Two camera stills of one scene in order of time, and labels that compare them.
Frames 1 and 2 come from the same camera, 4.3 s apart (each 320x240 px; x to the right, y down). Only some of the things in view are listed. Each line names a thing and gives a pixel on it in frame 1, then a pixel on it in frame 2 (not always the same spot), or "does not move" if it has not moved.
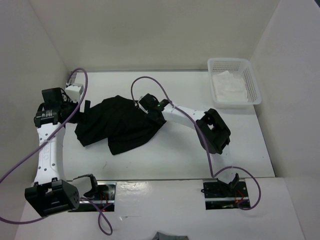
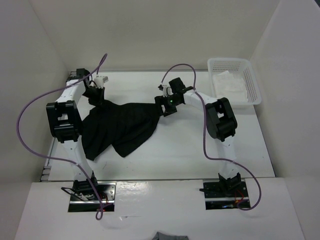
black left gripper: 80,116 to 101,98
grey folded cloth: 159,236 does not move
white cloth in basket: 228,89 does not move
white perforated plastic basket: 233,83 does not move
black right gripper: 149,114 to 161,100
